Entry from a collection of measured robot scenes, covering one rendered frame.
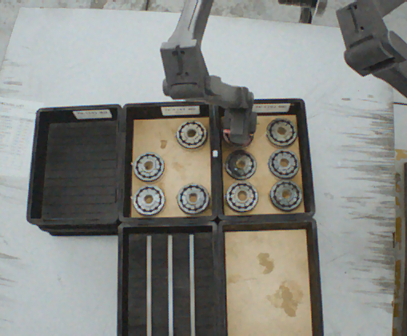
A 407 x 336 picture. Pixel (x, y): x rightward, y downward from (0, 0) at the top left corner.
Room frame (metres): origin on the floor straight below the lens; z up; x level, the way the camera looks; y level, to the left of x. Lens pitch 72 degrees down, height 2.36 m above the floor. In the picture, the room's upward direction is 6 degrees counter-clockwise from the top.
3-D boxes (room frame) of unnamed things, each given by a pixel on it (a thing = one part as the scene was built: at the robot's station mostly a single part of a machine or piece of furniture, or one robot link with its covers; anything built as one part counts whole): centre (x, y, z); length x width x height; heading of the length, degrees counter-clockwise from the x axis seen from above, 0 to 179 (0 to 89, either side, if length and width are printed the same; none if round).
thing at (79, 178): (0.56, 0.40, 0.87); 0.40 x 0.30 x 0.11; 175
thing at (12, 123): (0.78, 0.73, 0.70); 0.33 x 0.23 x 0.01; 168
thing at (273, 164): (0.50, -0.27, 0.86); 0.10 x 0.10 x 0.01
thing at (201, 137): (0.64, 0.02, 0.86); 0.10 x 0.10 x 0.01
